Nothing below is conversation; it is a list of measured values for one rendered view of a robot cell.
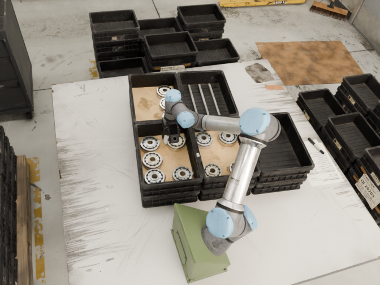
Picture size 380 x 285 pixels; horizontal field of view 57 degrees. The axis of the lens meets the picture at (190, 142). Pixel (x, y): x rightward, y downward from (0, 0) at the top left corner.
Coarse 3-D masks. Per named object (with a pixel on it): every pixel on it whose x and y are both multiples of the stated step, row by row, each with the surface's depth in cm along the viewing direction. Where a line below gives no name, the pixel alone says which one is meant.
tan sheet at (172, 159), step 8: (160, 136) 196; (160, 144) 193; (160, 152) 189; (168, 152) 190; (176, 152) 191; (184, 152) 191; (168, 160) 187; (176, 160) 187; (184, 160) 188; (144, 168) 182; (160, 168) 183; (168, 168) 183; (168, 176) 180; (192, 176) 182
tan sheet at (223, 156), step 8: (216, 136) 200; (216, 144) 197; (200, 152) 192; (208, 152) 193; (216, 152) 193; (224, 152) 194; (232, 152) 194; (208, 160) 189; (216, 160) 190; (224, 160) 190; (232, 160) 191; (224, 168) 187
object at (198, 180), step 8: (176, 120) 192; (136, 128) 185; (136, 136) 182; (192, 136) 186; (136, 144) 179; (192, 144) 182; (200, 168) 173; (200, 176) 170; (144, 184) 164; (152, 184) 165; (160, 184) 165; (168, 184) 166; (176, 184) 168; (184, 184) 169
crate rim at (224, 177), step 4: (224, 116) 197; (228, 116) 197; (232, 116) 198; (236, 116) 198; (192, 132) 187; (196, 140) 184; (196, 144) 184; (196, 148) 181; (200, 156) 178; (200, 160) 176; (200, 164) 175; (256, 164) 178; (204, 172) 172; (256, 172) 175; (260, 172) 175; (204, 176) 170; (212, 176) 171; (216, 176) 171; (220, 176) 172; (224, 176) 172; (228, 176) 172; (252, 176) 176; (204, 180) 171; (208, 180) 170; (212, 180) 171; (216, 180) 172; (220, 180) 173
